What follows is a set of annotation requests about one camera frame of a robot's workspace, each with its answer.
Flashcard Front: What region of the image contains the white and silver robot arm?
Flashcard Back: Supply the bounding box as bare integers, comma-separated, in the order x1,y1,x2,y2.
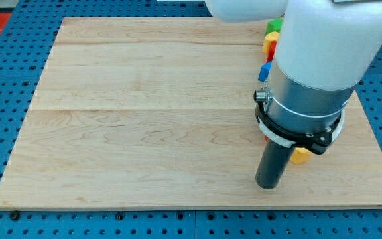
206,0,382,154

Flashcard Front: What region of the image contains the light wooden board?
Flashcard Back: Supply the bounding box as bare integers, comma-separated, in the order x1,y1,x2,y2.
0,17,382,211

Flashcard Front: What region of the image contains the blue block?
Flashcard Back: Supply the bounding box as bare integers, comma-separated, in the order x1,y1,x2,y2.
258,61,272,82

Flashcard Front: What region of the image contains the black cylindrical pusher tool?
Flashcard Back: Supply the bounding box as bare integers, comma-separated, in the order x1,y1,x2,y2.
255,139,295,189

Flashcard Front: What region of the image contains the red block upper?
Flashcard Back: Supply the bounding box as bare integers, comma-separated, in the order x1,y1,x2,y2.
266,41,277,62

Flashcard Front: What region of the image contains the yellow block upper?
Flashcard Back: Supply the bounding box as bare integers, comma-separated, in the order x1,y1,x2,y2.
262,31,279,54

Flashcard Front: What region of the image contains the yellow block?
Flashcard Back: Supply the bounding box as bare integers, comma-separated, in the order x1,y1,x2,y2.
262,31,279,54
290,148,312,164

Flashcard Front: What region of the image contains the yellow block lower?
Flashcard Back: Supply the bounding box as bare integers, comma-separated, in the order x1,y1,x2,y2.
290,148,312,164

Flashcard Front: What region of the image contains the green block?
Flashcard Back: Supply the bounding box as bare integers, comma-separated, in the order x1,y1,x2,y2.
265,18,283,35

